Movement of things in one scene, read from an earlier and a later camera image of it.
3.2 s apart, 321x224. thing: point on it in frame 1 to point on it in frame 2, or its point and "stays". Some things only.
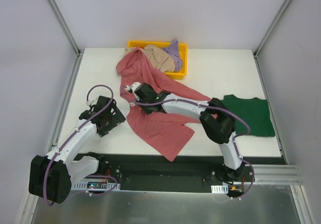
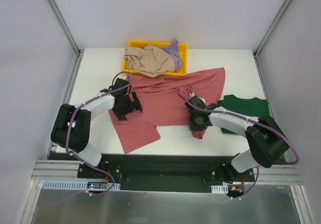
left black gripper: (116, 112) to (129, 107)
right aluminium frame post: (256, 53) stays
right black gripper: (140, 92) to (194, 124)
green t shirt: (255, 112) stays
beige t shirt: (158, 56) stays
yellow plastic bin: (183, 52) stays
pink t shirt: (166, 132) to (162, 101)
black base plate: (179, 172) stays
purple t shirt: (173, 50) stays
